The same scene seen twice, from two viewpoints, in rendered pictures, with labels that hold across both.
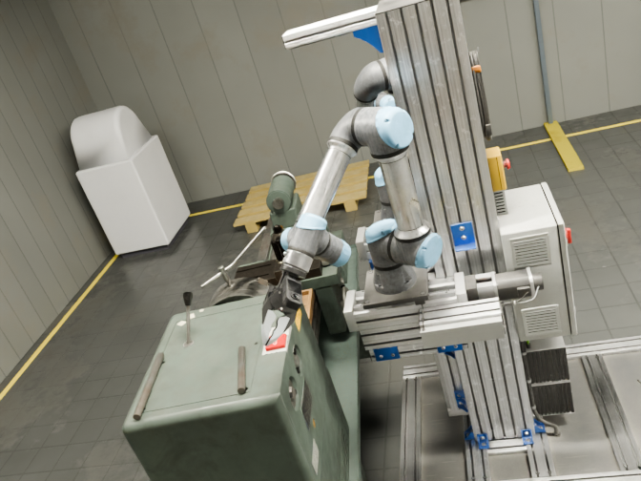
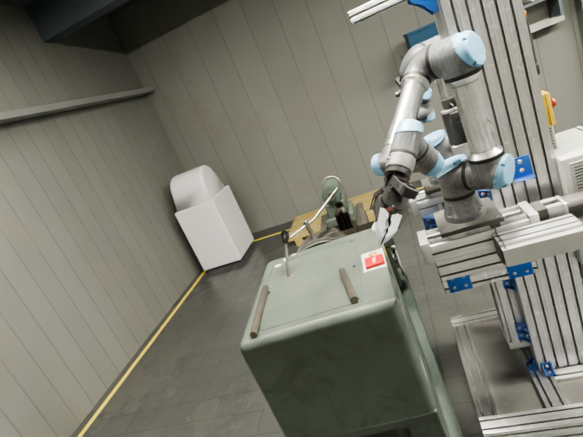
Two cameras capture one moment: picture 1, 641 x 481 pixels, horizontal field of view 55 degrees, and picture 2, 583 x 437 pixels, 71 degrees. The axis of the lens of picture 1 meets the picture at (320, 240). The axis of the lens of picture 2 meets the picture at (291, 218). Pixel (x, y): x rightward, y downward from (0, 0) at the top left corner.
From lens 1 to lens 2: 0.69 m
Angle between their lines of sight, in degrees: 10
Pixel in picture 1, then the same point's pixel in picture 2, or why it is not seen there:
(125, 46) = (204, 128)
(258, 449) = (376, 360)
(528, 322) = not seen: outside the picture
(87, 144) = (181, 192)
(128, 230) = (212, 251)
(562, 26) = not seen: hidden behind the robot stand
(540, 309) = not seen: outside the picture
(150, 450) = (267, 368)
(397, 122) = (473, 42)
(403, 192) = (479, 113)
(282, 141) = (315, 183)
